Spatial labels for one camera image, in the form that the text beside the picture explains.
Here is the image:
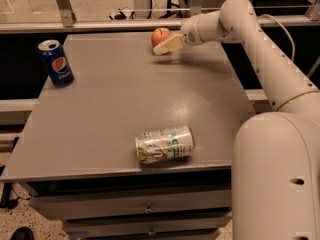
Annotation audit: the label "upper grey drawer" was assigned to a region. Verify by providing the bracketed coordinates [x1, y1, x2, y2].
[30, 186, 231, 220]

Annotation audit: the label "grey drawer cabinet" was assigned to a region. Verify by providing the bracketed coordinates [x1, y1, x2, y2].
[2, 32, 253, 240]

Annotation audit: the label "red apple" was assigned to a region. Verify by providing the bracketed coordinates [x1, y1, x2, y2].
[151, 27, 171, 47]

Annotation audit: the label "blue pepsi can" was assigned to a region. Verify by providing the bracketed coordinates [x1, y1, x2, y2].
[38, 40, 74, 87]

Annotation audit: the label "black floor cables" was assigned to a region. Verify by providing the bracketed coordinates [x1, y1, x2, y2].
[108, 0, 183, 21]

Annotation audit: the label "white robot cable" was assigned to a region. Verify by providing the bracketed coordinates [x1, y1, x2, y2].
[259, 13, 297, 62]

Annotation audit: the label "grey metal railing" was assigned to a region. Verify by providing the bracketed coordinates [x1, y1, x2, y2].
[0, 15, 320, 34]

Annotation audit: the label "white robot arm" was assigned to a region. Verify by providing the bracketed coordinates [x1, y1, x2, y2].
[152, 0, 320, 240]

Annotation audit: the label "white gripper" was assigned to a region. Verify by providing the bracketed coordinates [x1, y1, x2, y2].
[153, 15, 203, 56]

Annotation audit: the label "black shoe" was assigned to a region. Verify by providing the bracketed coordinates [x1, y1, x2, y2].
[10, 227, 34, 240]

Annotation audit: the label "white green 7up can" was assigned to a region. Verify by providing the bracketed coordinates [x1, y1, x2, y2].
[135, 126, 194, 164]

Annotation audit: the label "grey drawer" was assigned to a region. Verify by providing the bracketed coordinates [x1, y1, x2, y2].
[63, 212, 231, 240]
[30, 186, 231, 220]

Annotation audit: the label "lower grey drawer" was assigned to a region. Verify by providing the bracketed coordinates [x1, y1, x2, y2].
[63, 212, 231, 240]

